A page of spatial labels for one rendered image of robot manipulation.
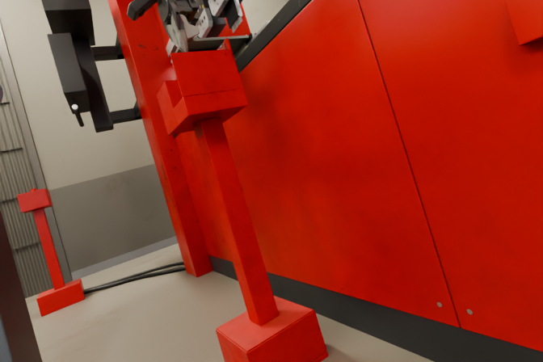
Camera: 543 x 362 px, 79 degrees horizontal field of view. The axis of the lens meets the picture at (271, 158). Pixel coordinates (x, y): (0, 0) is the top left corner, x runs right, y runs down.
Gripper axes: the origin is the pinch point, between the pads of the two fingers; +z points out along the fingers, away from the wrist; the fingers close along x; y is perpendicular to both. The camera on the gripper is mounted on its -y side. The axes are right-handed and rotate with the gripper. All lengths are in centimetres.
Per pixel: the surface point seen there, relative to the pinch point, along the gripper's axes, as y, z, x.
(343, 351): 8, 85, -7
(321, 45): 22.4, 13.3, -22.4
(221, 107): 1.9, 17.6, -4.9
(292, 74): 22.6, 15.0, -9.3
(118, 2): 26, -84, 121
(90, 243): -31, 52, 305
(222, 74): 5.4, 9.8, -4.9
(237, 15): 41, -23, 32
